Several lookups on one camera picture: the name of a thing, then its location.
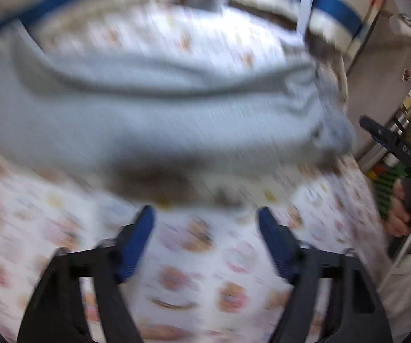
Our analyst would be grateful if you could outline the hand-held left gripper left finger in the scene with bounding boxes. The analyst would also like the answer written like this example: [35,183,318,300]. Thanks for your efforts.
[17,205,156,343]

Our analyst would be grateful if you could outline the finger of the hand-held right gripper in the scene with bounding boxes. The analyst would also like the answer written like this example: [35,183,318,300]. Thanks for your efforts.
[359,115,404,152]

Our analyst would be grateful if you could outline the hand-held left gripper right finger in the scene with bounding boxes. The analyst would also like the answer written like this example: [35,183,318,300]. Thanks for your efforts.
[257,206,394,343]

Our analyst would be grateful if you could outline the grey fleece pants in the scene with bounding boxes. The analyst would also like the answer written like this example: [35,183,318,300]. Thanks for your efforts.
[0,25,356,208]

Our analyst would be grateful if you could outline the person's right forearm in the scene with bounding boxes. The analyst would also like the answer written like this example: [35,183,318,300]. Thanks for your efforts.
[379,239,411,343]

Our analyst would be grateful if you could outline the person's right hand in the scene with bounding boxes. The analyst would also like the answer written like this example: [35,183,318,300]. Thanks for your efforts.
[386,182,411,238]

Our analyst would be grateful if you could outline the cluttered shelf unit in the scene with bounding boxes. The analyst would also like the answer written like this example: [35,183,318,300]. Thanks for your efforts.
[346,0,411,222]

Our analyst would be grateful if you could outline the printed bed sheet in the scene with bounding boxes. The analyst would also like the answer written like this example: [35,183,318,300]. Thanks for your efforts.
[0,0,395,343]

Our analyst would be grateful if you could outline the striped cream blanket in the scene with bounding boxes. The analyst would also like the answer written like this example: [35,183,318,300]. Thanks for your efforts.
[0,0,385,58]

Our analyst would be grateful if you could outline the right gripper white cable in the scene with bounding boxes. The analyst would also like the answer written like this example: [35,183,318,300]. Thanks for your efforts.
[379,186,411,297]

